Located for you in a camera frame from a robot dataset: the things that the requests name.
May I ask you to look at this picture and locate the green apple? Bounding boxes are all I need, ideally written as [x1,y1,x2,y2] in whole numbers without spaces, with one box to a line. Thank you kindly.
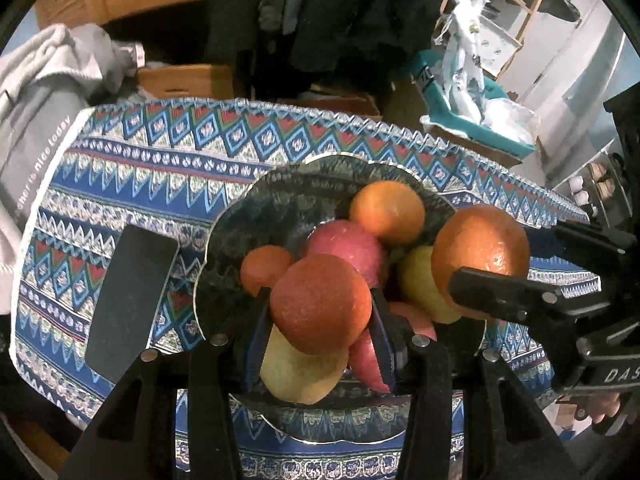
[398,245,463,325]

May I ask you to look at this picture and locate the medium orange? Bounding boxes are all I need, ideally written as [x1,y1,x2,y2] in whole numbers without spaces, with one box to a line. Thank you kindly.
[348,181,427,247]

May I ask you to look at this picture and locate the grey hoodie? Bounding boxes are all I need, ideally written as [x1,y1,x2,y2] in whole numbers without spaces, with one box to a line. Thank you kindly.
[0,24,146,321]

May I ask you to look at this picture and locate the white refrigerator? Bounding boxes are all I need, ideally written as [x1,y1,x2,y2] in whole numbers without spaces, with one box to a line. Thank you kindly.
[520,0,626,111]

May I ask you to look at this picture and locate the clear plastic bag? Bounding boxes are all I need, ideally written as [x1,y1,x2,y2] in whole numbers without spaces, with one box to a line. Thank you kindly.
[420,97,542,146]

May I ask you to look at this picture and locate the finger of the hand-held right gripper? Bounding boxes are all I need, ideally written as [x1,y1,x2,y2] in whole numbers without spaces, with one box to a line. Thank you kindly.
[446,266,610,333]
[520,221,632,258]

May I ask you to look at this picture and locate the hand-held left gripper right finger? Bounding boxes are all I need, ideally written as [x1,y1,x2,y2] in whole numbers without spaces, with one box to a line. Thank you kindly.
[370,287,581,480]

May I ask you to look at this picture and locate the red apple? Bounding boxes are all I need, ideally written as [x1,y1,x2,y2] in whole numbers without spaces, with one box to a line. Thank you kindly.
[305,219,388,291]
[347,301,438,395]

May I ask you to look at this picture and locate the small cardboard box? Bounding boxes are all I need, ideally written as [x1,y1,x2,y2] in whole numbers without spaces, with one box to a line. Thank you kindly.
[136,62,236,101]

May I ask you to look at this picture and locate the wooden shelf frame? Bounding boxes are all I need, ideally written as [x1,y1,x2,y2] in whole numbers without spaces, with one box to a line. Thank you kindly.
[440,0,558,56]

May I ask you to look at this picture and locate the rows of shoes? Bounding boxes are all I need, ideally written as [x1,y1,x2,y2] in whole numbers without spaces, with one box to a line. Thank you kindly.
[570,162,618,216]

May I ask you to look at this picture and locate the small orange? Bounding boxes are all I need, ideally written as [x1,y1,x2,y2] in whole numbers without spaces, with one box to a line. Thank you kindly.
[240,246,297,297]

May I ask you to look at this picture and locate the reddish orange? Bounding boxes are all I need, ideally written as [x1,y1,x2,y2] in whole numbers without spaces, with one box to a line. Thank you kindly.
[270,253,373,356]

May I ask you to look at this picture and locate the dark hanging jackets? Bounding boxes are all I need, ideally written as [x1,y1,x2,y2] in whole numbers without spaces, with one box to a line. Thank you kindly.
[205,0,451,106]

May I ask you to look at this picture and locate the person's right hand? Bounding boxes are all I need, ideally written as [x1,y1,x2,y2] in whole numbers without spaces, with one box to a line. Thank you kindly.
[581,391,624,426]

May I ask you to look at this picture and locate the blue patterned tablecloth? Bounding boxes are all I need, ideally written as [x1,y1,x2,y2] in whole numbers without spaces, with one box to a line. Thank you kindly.
[9,97,606,480]

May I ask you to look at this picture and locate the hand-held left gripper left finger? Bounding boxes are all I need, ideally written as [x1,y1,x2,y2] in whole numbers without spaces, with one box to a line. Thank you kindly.
[59,287,276,480]

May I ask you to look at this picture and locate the black rectangular pad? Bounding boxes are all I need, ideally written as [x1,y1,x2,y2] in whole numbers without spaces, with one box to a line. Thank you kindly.
[84,224,180,385]

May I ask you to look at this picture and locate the grey shoe rack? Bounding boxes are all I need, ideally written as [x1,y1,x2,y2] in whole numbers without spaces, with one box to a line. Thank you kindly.
[555,140,631,226]

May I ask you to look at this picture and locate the scalloped glass plate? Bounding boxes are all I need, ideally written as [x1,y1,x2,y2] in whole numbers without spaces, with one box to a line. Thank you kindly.
[194,152,488,446]

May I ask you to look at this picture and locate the white printed plastic bag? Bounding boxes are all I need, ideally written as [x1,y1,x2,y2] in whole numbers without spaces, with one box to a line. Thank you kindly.
[432,0,493,121]

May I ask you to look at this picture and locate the yellow pear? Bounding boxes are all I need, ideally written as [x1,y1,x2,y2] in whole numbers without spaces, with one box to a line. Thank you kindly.
[259,322,350,406]

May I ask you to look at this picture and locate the white patterned box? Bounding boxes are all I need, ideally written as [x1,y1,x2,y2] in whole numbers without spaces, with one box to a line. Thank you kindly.
[475,25,521,78]

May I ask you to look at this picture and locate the large orange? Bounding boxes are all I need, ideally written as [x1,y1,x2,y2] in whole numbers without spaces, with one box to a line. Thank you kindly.
[431,204,531,321]

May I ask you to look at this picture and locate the teal box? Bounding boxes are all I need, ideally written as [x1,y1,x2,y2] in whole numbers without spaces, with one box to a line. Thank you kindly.
[410,50,538,161]

